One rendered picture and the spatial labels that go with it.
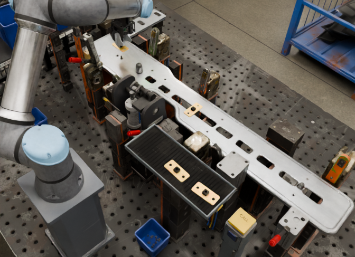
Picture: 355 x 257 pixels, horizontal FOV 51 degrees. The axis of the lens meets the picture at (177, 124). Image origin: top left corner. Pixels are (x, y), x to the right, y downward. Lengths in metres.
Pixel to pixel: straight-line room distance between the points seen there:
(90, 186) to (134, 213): 0.43
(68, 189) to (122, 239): 0.46
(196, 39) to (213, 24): 1.42
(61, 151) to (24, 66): 0.26
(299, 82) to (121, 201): 2.15
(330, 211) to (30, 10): 1.15
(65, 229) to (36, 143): 0.36
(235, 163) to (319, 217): 0.34
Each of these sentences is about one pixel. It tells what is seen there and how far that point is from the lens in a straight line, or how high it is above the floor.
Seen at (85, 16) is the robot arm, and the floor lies 1.56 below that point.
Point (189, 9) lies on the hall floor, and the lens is 4.06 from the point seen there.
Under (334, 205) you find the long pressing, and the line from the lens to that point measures 1.45.
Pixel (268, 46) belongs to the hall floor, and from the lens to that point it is 3.69.
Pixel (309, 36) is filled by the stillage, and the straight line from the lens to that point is 3.65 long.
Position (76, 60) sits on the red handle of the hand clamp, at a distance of 1.65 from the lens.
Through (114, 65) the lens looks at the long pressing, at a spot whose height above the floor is 1.00.
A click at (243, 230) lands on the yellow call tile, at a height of 1.16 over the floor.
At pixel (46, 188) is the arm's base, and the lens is 1.22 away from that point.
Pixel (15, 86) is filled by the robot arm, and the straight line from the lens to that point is 1.17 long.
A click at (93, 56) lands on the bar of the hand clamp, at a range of 1.69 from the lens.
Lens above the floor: 2.16
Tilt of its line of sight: 49 degrees down
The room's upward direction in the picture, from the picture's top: 3 degrees clockwise
